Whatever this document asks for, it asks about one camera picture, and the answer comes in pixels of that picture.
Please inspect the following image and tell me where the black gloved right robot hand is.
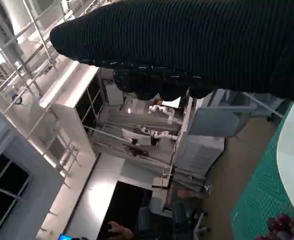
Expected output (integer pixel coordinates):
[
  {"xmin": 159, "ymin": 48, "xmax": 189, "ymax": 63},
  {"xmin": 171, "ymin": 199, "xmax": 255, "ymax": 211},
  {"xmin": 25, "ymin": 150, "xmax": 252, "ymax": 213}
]
[{"xmin": 49, "ymin": 0, "xmax": 294, "ymax": 103}]

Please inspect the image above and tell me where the purple toy grape bunch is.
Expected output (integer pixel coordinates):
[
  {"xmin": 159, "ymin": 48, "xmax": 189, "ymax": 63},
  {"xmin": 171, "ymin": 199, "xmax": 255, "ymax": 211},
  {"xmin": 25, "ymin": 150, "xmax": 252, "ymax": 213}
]
[{"xmin": 268, "ymin": 213, "xmax": 294, "ymax": 240}]

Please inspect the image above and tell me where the white square plate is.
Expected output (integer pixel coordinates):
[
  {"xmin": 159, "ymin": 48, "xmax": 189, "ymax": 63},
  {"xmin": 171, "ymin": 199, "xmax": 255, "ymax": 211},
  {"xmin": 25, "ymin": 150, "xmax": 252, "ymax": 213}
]
[{"xmin": 276, "ymin": 101, "xmax": 294, "ymax": 226}]

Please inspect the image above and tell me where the grey office chair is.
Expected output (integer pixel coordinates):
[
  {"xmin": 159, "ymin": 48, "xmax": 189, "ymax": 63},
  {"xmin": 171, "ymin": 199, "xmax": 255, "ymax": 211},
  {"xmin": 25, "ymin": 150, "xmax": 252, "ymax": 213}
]
[{"xmin": 186, "ymin": 88, "xmax": 285, "ymax": 138}]

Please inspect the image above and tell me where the white vented cabinet on casters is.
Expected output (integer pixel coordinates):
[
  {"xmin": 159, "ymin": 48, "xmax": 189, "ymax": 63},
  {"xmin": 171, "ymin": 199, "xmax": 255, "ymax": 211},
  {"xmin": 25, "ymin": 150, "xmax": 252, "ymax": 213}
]
[{"xmin": 173, "ymin": 134, "xmax": 226, "ymax": 176}]

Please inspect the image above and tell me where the seated person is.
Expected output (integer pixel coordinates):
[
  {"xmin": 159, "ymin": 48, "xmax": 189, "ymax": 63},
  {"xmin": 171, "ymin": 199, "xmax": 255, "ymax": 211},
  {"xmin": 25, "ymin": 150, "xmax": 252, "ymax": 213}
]
[{"xmin": 166, "ymin": 188, "xmax": 205, "ymax": 226}]

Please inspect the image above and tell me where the black monitor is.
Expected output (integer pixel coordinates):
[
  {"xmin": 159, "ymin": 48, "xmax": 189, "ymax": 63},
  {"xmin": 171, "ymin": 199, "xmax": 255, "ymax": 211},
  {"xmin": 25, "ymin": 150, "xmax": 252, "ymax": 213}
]
[{"xmin": 104, "ymin": 181, "xmax": 154, "ymax": 240}]

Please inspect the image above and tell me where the green cutting mat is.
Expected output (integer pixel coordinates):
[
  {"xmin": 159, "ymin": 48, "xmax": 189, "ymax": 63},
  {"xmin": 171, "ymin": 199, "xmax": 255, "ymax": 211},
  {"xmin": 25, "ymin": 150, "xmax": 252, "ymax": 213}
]
[{"xmin": 230, "ymin": 99, "xmax": 294, "ymax": 240}]

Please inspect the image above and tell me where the person's hand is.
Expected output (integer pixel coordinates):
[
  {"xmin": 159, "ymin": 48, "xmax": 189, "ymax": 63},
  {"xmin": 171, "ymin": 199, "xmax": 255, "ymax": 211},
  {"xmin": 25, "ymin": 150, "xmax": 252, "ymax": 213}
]
[{"xmin": 108, "ymin": 221, "xmax": 135, "ymax": 240}]

